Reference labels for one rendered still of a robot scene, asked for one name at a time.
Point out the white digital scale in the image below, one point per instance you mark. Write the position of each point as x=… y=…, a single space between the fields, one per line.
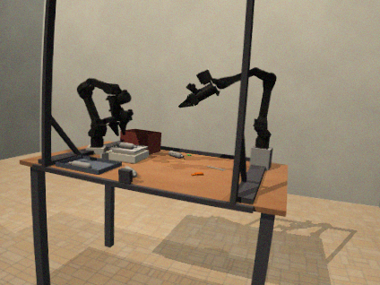
x=125 y=156

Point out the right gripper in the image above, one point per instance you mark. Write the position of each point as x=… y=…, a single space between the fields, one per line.
x=191 y=99

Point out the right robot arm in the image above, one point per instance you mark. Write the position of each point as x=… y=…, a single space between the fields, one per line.
x=268 y=82

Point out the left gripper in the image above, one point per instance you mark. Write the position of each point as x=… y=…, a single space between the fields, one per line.
x=113 y=124

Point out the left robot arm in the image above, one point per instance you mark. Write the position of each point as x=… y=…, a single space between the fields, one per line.
x=97 y=127

